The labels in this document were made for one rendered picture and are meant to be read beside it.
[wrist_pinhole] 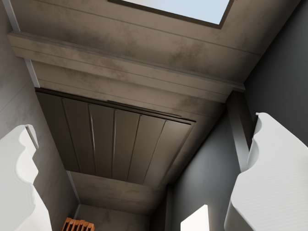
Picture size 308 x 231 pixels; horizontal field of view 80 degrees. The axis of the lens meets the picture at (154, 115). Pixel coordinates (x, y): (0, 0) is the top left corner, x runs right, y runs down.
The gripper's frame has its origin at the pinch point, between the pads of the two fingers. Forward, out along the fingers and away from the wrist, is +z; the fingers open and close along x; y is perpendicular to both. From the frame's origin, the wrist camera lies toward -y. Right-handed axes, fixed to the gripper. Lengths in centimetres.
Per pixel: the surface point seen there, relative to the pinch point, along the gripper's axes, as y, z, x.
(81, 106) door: 137, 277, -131
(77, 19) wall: 2, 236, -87
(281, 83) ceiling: 66, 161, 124
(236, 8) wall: 0, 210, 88
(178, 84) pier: 87, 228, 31
